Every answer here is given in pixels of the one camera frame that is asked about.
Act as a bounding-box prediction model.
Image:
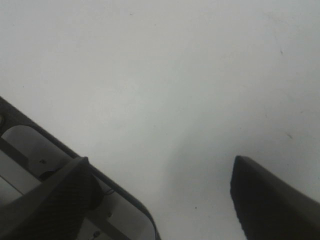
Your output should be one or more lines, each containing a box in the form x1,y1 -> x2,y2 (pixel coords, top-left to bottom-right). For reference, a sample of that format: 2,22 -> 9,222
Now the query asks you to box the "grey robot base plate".
0,99 -> 160,240

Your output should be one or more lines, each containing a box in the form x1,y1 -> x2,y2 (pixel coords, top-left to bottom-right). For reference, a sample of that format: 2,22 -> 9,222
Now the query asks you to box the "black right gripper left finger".
0,157 -> 100,240

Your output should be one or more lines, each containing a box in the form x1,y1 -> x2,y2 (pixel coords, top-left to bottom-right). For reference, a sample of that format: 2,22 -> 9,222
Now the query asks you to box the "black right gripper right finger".
230,155 -> 320,240

